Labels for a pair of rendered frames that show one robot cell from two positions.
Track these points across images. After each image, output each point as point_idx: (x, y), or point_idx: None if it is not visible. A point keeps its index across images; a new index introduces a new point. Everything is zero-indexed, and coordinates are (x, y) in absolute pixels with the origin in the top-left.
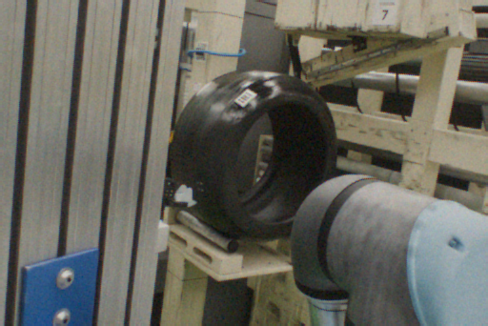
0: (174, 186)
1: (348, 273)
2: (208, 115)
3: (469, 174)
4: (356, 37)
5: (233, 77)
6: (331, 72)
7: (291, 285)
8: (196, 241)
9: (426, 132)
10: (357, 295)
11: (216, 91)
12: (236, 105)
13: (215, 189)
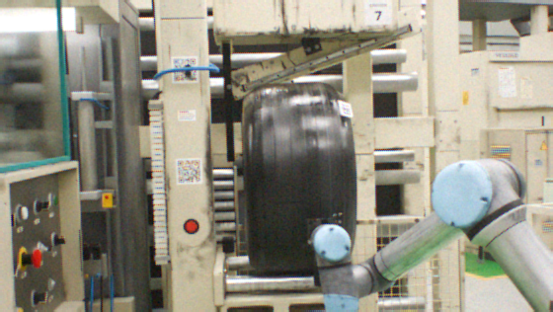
0: (333, 224)
1: None
2: (322, 136)
3: (376, 156)
4: (316, 39)
5: (293, 92)
6: (279, 79)
7: None
8: (290, 297)
9: (369, 123)
10: None
11: (299, 109)
12: (344, 118)
13: (353, 214)
